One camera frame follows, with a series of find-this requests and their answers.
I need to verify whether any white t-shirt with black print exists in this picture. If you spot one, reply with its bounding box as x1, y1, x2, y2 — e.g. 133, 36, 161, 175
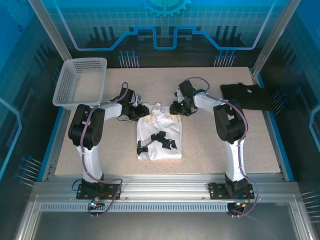
136, 102, 183, 161

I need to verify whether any black folded t-shirt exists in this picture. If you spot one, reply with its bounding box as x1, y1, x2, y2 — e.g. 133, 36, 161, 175
219, 82, 275, 111

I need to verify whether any white perforated plastic basket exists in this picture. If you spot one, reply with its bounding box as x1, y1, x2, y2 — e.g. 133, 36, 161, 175
51, 57, 108, 111

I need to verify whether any small LED connector board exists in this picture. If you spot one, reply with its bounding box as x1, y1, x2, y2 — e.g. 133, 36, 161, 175
227, 200, 247, 213
86, 197, 105, 210

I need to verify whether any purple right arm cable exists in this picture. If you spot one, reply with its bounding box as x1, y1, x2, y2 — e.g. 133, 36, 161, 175
186, 76, 261, 218

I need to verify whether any aluminium rail beam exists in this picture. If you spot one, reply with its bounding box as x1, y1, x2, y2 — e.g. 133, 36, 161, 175
32, 173, 300, 202

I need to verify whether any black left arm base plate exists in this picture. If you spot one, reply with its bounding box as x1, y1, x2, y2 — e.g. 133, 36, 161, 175
76, 183, 123, 200

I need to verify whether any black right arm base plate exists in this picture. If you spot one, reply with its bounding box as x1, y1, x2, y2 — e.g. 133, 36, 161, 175
207, 183, 255, 200

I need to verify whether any slotted grey cable duct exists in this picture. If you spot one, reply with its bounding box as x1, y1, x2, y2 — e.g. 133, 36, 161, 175
39, 202, 230, 213

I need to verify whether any aluminium lower frame panel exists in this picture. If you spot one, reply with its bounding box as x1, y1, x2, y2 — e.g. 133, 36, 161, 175
13, 194, 315, 240

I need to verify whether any aluminium frame post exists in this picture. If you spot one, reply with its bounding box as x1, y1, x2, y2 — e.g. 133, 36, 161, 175
26, 0, 73, 61
250, 0, 302, 79

